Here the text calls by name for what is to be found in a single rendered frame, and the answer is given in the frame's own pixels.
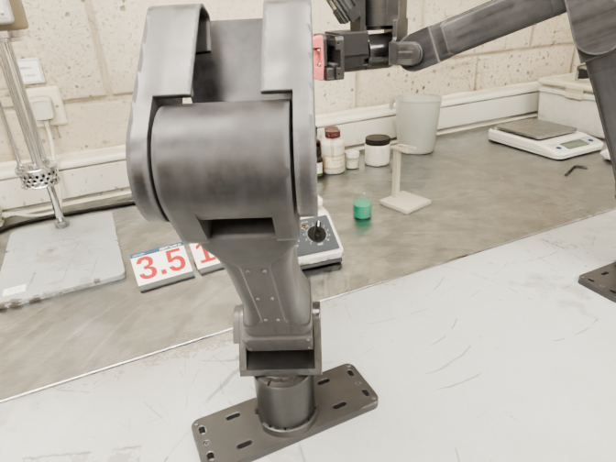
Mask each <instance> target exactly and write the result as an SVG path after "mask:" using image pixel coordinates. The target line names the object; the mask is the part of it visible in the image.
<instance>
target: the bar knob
mask: <svg viewBox="0 0 616 462"><path fill-rule="evenodd" d="M308 237H309V238H310V239H311V240H312V241H315V242H320V241H323V240H324V239H325V237H326V232H325V230H324V229H323V228H322V227H321V222H320V221H317V222H316V223H315V226H312V227H310V228H309V230H308Z"/></svg>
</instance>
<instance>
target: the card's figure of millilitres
mask: <svg viewBox="0 0 616 462"><path fill-rule="evenodd" d="M192 249H193V252H194V255H195V257H196V259H197V262H198V265H199V266H200V265H203V264H206V263H209V262H213V261H216V260H218V259H217V258H216V257H215V256H213V255H212V254H210V253H208V252H207V251H206V250H205V249H203V248H202V246H201V245H200V244H192Z"/></svg>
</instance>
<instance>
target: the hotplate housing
mask: <svg viewBox="0 0 616 462"><path fill-rule="evenodd" d="M320 215H327V217H328V220H329V222H330V225H331V227H332V229H333V231H334V234H335V237H336V240H337V242H338V245H339V249H334V250H329V251H325V252H320V253H316V254H312V255H307V256H302V257H298V261H299V265H300V267H301V270H305V269H309V268H313V267H318V266H322V265H326V264H331V263H335V262H339V261H342V258H341V257H342V256H344V249H343V247H342V245H341V242H340V240H339V237H338V235H337V232H336V230H335V227H334V225H333V222H332V220H331V217H330V215H329V213H328V212H327V211H326V210H325V209H324V208H323V206H322V205H321V206H318V216H320Z"/></svg>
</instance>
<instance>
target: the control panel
mask: <svg viewBox="0 0 616 462"><path fill-rule="evenodd" d="M317 221H320V222H321V227H322V228H323V229H324V230H325V232H326V237H325V239H324V240H323V241H320V242H315V241H312V240H311V239H310V238H309V237H308V230H309V228H310V227H312V226H315V223H316V222H317ZM302 225H306V227H305V228H302ZM334 249H339V245H338V242H337V240H336V236H335V234H334V231H333V229H332V227H331V225H330V222H329V220H328V217H327V215H320V216H317V217H311V218H305V219H301V224H300V236H299V239H298V242H297V243H296V250H297V256H298V257H302V256H307V255H312V254H316V253H320V252H325V251H329V250H334Z"/></svg>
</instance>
